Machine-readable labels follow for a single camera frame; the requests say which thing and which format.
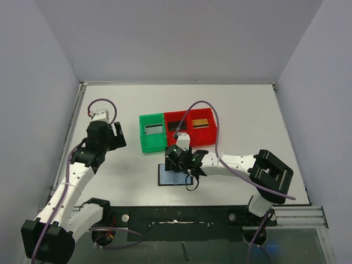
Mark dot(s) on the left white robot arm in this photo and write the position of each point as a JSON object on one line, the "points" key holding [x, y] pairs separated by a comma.
{"points": [[48, 238]]}

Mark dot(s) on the middle red plastic bin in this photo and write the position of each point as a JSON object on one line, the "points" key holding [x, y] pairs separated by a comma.
{"points": [[172, 117]]}

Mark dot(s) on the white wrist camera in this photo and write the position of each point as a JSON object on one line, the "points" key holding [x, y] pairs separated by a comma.
{"points": [[99, 115], [183, 141]]}

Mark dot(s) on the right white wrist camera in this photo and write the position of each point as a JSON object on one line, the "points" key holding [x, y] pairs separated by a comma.
{"points": [[183, 141]]}

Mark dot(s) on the black VIP credit card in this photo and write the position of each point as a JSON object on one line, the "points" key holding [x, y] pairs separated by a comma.
{"points": [[172, 126]]}

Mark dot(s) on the red plastic bin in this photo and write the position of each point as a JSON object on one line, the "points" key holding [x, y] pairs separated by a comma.
{"points": [[203, 136], [172, 117]]}

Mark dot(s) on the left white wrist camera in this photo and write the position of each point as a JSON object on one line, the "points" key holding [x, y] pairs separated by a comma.
{"points": [[99, 115]]}

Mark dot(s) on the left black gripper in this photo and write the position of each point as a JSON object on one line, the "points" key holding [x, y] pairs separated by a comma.
{"points": [[112, 136]]}

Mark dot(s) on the aluminium frame rail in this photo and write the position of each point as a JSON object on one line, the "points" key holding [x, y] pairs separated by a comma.
{"points": [[301, 217]]}

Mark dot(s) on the green plastic bin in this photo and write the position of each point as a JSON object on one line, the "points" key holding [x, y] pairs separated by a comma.
{"points": [[156, 142]]}

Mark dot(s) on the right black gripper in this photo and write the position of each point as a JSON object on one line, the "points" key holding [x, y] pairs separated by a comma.
{"points": [[170, 165]]}

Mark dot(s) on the right red plastic bin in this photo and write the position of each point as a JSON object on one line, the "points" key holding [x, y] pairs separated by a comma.
{"points": [[203, 136]]}

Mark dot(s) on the silver credit card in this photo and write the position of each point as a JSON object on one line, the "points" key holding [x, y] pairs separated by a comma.
{"points": [[153, 129]]}

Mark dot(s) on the gold credit card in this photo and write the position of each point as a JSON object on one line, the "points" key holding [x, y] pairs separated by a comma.
{"points": [[200, 123]]}

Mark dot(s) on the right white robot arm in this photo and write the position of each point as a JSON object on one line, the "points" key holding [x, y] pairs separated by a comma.
{"points": [[266, 172]]}

